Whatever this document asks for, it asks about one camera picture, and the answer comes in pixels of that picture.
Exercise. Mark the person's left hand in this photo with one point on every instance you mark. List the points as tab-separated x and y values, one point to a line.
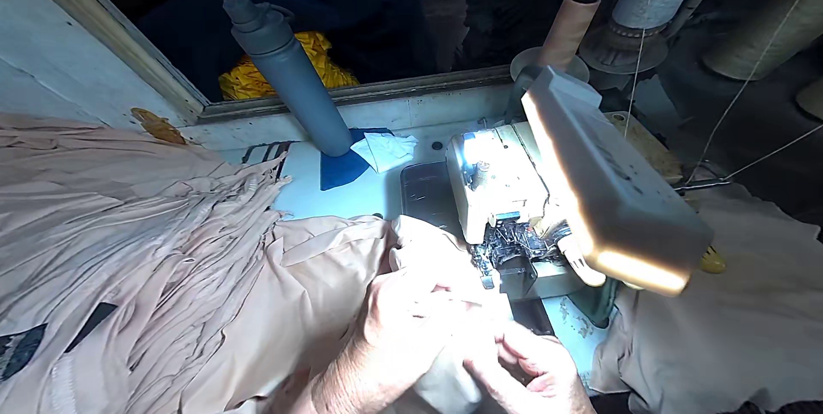
392	337

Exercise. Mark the person's left forearm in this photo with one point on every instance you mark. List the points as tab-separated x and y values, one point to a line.
337	385

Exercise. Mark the grey water bottle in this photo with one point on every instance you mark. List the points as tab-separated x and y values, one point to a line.
302	86

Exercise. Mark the pile of blue fabric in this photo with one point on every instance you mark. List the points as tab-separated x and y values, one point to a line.
379	22

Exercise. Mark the wide beige fabric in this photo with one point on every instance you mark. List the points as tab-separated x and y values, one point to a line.
726	317

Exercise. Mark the white and brown thread cone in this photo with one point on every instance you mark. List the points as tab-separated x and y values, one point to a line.
652	6

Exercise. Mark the beige garment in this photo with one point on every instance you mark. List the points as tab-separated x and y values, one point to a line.
308	285

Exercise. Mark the white crumpled cloth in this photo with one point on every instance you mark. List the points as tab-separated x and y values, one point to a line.
388	152

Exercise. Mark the white overlock sewing machine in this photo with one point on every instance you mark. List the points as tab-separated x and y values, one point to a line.
498	176

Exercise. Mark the yellow fabric bundle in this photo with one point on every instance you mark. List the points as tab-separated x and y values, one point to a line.
321	57

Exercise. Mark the wooden frame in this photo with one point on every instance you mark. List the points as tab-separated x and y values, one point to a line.
122	35

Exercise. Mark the small yellow object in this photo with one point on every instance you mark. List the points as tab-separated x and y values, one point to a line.
712	260

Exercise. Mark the person's left fingers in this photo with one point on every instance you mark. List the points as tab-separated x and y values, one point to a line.
443	311

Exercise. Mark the large olive thread cone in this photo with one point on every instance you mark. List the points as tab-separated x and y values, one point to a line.
759	31

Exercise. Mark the person's right thumb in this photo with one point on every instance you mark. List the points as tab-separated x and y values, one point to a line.
492	378

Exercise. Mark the pile of beige garments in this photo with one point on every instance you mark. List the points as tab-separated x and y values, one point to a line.
148	221

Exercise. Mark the blue fabric scrap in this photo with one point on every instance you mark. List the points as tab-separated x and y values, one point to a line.
337	171

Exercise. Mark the person's right fingers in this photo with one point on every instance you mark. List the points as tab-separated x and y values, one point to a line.
526	340

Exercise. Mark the brown tape piece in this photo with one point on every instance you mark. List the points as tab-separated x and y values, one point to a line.
159	126

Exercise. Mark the peach thread cone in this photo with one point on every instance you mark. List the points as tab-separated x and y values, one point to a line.
568	31

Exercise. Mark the white elongated lamp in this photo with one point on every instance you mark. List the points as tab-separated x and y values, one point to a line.
611	202

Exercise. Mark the white thread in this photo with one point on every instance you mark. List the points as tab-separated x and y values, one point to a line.
640	54
755	78

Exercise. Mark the dark green cloth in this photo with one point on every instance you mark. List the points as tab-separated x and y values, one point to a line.
596	305

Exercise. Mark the person's right hand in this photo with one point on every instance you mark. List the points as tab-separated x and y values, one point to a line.
553	372

